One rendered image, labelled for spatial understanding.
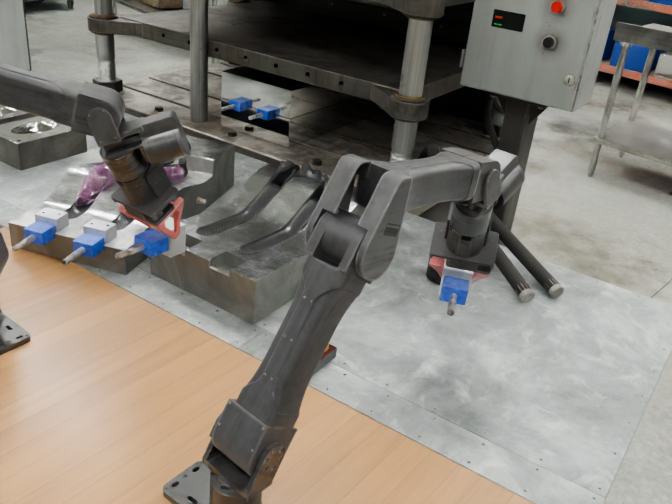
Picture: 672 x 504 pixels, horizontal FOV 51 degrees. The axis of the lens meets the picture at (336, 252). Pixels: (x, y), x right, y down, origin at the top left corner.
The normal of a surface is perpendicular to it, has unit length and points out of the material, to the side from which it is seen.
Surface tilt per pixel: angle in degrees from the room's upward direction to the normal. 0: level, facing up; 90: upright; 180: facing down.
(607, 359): 0
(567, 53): 90
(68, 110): 93
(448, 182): 87
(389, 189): 57
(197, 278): 90
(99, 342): 0
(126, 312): 0
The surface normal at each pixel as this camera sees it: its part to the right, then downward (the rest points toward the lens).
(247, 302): -0.56, 0.34
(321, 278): -0.51, -0.24
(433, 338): 0.09, -0.88
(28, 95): 0.15, 0.43
